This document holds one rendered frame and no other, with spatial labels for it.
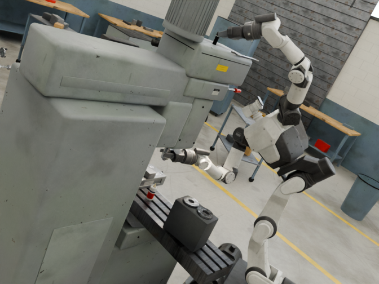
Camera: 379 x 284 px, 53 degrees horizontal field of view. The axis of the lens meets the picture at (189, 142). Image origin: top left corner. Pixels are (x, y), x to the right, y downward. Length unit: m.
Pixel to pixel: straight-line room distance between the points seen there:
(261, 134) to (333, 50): 7.61
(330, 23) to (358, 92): 1.75
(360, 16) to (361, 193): 4.58
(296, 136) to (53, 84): 1.42
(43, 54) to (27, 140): 0.34
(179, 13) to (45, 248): 1.13
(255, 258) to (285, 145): 0.77
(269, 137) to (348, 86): 7.45
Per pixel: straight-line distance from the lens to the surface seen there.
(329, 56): 9.75
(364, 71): 9.53
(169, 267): 2.77
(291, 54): 1.93
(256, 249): 2.50
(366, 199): 6.58
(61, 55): 1.37
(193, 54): 1.76
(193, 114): 1.98
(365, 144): 9.39
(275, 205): 2.38
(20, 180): 1.62
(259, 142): 2.26
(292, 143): 2.26
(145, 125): 1.58
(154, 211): 2.21
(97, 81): 1.49
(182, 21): 1.73
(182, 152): 2.20
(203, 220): 1.95
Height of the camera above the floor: 2.06
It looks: 20 degrees down
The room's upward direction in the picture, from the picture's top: 24 degrees clockwise
